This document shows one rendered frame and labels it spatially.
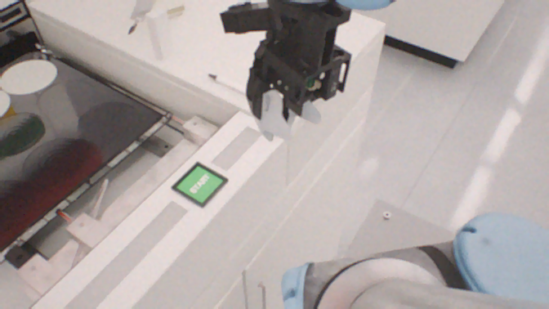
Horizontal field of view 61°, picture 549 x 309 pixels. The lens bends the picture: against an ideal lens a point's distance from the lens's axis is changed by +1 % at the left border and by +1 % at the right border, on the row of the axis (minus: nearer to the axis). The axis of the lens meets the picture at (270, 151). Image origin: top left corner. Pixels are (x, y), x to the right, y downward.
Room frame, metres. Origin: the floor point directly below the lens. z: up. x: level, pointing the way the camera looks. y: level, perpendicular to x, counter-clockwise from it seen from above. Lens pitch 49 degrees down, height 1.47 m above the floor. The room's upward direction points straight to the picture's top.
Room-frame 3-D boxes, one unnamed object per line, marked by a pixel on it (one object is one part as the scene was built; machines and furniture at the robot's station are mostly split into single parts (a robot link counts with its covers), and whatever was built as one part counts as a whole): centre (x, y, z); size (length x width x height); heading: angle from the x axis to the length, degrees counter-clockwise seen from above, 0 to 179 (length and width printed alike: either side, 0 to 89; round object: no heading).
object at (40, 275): (0.28, 0.29, 0.89); 0.08 x 0.03 x 0.03; 56
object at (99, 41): (0.80, 0.13, 0.89); 0.62 x 0.35 x 0.14; 56
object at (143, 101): (0.69, 0.32, 0.90); 0.37 x 0.01 x 0.01; 56
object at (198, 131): (0.54, 0.11, 0.89); 0.08 x 0.03 x 0.03; 56
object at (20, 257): (0.31, 0.34, 0.90); 0.04 x 0.02 x 0.03; 56
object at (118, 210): (0.41, 0.20, 0.87); 0.36 x 0.08 x 0.03; 146
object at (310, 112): (0.43, -0.04, 1.06); 0.06 x 0.03 x 0.09; 41
